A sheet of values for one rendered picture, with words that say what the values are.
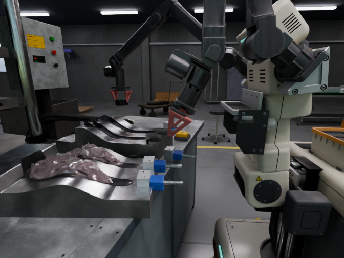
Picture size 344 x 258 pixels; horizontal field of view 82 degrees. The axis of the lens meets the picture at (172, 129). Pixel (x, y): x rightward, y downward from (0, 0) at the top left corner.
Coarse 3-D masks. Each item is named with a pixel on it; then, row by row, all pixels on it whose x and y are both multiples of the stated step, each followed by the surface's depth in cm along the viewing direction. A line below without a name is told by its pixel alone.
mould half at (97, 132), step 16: (80, 128) 86; (96, 128) 89; (112, 128) 95; (128, 128) 102; (144, 128) 104; (160, 128) 102; (64, 144) 92; (80, 144) 89; (96, 144) 86; (112, 144) 83; (128, 144) 81; (144, 144) 78; (160, 144) 86
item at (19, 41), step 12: (12, 0) 93; (12, 12) 94; (12, 24) 95; (12, 36) 96; (24, 36) 99; (12, 48) 98; (24, 48) 99; (24, 60) 100; (24, 72) 101; (24, 84) 102; (24, 96) 104; (36, 108) 108; (36, 120) 109; (36, 132) 110
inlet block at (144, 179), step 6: (138, 174) 57; (144, 174) 57; (150, 174) 58; (138, 180) 55; (144, 180) 55; (150, 180) 56; (156, 180) 56; (162, 180) 56; (138, 186) 55; (144, 186) 55; (150, 186) 55; (156, 186) 55; (162, 186) 55
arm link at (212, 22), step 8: (208, 0) 49; (216, 0) 49; (224, 0) 49; (208, 8) 50; (216, 8) 49; (224, 8) 49; (208, 16) 50; (216, 16) 50; (224, 16) 50; (208, 24) 50; (216, 24) 50; (224, 24) 50; (208, 32) 50; (216, 32) 50; (224, 32) 50; (208, 40) 51; (216, 40) 50; (224, 40) 50; (224, 48) 51
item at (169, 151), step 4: (168, 148) 84; (172, 148) 84; (164, 152) 83; (168, 152) 82; (172, 152) 82; (176, 152) 84; (180, 152) 84; (164, 156) 83; (168, 156) 83; (172, 156) 83; (176, 156) 82; (180, 156) 82; (184, 156) 83; (188, 156) 83; (192, 156) 82; (168, 160) 83; (172, 160) 83
